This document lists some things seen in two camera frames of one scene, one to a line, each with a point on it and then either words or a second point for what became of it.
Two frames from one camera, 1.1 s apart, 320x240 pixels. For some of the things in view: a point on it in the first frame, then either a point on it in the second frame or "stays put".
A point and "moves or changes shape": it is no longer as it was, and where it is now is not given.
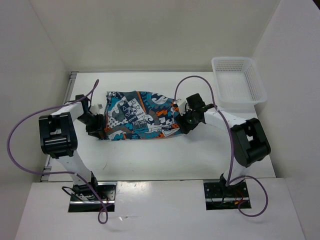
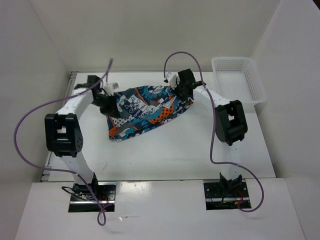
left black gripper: x=98 y=128 -> x=112 y=109
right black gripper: x=181 y=120 -> x=183 y=98
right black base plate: x=218 y=197 stays put
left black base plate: x=107 y=192 stays put
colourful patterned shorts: x=136 y=114 moves or changes shape
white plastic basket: x=238 y=86 stays put
